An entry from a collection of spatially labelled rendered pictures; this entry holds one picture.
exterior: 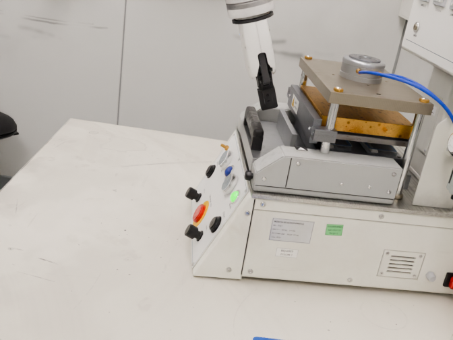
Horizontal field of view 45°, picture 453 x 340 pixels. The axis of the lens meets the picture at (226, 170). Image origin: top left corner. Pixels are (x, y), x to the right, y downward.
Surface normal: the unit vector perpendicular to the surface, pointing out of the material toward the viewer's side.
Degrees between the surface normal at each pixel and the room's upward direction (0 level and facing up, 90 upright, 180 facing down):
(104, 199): 0
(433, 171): 90
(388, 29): 90
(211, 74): 90
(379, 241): 90
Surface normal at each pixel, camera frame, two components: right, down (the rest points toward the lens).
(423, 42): -0.99, -0.11
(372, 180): 0.06, 0.40
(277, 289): 0.14, -0.91
